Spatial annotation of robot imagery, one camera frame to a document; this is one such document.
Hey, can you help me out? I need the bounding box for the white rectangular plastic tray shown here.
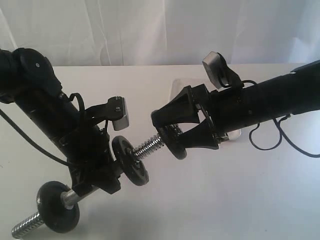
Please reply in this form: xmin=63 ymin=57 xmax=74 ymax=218
xmin=169 ymin=77 xmax=242 ymax=143

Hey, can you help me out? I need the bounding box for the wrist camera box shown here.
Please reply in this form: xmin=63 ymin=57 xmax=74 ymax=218
xmin=202 ymin=51 xmax=232 ymax=89
xmin=107 ymin=96 xmax=130 ymax=131

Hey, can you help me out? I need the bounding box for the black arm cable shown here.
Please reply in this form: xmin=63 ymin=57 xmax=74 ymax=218
xmin=0 ymin=92 xmax=87 ymax=167
xmin=219 ymin=53 xmax=320 ymax=159

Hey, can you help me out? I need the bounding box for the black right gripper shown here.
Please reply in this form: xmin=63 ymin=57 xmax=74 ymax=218
xmin=151 ymin=84 xmax=250 ymax=150

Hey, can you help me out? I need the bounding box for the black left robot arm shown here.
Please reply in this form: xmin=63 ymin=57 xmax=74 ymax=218
xmin=0 ymin=48 xmax=126 ymax=196

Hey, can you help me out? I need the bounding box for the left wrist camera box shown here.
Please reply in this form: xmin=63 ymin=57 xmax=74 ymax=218
xmin=107 ymin=96 xmax=130 ymax=131

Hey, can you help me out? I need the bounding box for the chrome threaded dumbbell bar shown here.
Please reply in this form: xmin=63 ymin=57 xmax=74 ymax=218
xmin=11 ymin=134 xmax=165 ymax=239

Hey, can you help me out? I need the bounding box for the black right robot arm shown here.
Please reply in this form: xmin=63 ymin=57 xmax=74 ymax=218
xmin=151 ymin=55 xmax=320 ymax=158

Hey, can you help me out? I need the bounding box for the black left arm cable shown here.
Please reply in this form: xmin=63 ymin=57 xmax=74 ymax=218
xmin=0 ymin=92 xmax=87 ymax=167

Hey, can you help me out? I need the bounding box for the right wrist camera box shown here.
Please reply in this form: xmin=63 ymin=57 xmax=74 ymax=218
xmin=202 ymin=51 xmax=232 ymax=89

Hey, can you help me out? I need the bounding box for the white backdrop curtain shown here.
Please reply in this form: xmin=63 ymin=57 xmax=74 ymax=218
xmin=0 ymin=0 xmax=320 ymax=66

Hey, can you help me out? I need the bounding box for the black weight plate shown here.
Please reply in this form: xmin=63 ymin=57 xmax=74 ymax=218
xmin=36 ymin=181 xmax=80 ymax=234
xmin=156 ymin=124 xmax=187 ymax=160
xmin=111 ymin=135 xmax=149 ymax=186

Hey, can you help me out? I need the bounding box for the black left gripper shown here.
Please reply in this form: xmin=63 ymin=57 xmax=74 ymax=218
xmin=49 ymin=124 xmax=123 ymax=197

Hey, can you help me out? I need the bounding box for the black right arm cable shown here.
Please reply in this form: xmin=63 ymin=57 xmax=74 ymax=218
xmin=219 ymin=53 xmax=320 ymax=159

